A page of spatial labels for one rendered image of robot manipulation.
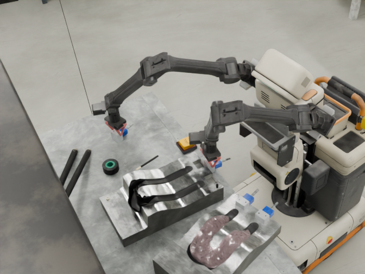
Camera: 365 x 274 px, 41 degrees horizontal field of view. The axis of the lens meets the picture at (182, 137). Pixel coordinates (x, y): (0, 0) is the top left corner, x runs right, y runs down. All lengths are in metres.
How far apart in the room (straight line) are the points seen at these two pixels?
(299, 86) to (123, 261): 1.03
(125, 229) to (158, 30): 3.06
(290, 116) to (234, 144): 1.74
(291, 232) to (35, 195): 2.17
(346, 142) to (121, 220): 1.18
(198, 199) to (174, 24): 3.03
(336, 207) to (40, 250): 2.19
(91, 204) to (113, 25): 3.00
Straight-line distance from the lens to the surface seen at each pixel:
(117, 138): 2.54
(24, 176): 0.82
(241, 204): 2.15
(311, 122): 2.01
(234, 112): 1.74
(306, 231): 2.84
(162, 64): 2.00
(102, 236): 2.21
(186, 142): 2.47
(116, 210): 2.20
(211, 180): 2.26
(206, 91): 4.09
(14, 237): 0.75
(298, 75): 2.03
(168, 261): 1.97
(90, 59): 4.62
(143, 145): 2.53
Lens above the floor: 2.58
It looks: 44 degrees down
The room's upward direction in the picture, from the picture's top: 4 degrees counter-clockwise
